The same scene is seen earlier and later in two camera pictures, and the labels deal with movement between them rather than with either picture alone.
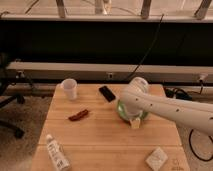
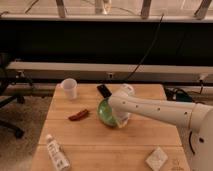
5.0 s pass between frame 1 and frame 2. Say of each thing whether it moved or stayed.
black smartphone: stayed
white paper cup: stayed
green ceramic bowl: moved
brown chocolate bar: stayed
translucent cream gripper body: moved
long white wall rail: stayed
